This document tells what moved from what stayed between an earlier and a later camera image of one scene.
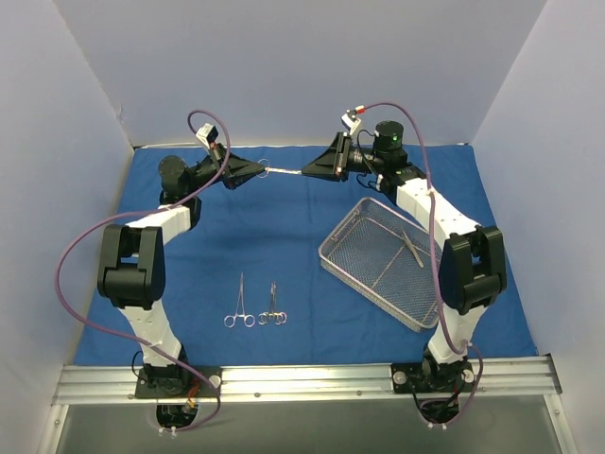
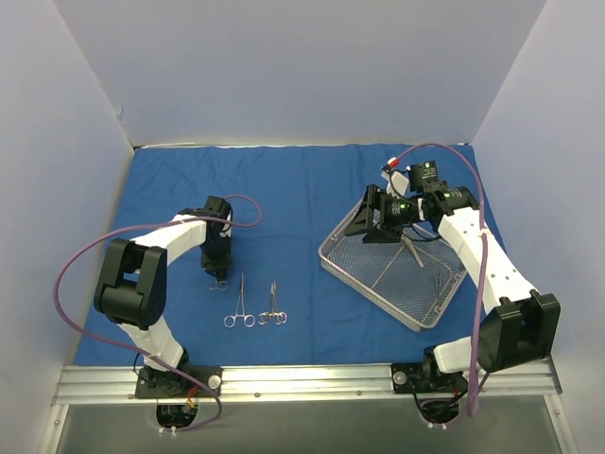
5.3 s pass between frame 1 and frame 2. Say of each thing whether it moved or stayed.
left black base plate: stayed
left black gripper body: moved
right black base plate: stayed
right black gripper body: moved
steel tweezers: stayed
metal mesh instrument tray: stayed
